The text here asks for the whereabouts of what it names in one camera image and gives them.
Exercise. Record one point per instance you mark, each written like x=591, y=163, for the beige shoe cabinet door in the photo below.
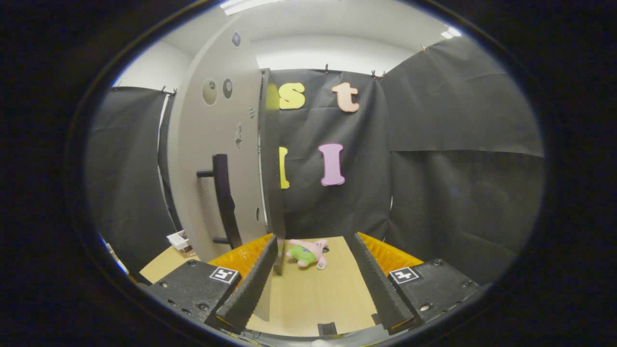
x=212, y=135

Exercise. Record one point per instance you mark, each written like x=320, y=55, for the white cover book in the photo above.
x=177, y=239

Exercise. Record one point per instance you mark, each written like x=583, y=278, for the long ceiling light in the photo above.
x=250, y=6

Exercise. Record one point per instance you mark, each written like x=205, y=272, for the grey shoe cabinet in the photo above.
x=272, y=168

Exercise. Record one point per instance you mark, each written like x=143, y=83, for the black backdrop cloth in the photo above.
x=458, y=193

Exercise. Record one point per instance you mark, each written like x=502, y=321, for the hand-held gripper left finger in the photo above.
x=253, y=284

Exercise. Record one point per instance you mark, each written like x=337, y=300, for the blue edged white board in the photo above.
x=112, y=255

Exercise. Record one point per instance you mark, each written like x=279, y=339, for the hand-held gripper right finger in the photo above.
x=376, y=284

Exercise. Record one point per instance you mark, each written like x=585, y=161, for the small ceiling light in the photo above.
x=451, y=33

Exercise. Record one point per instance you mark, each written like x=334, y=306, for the pink green plush toy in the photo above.
x=306, y=253

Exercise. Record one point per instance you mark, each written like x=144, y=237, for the brown cover book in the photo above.
x=189, y=252

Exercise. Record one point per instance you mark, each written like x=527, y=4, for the row of black cloth clips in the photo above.
x=326, y=68

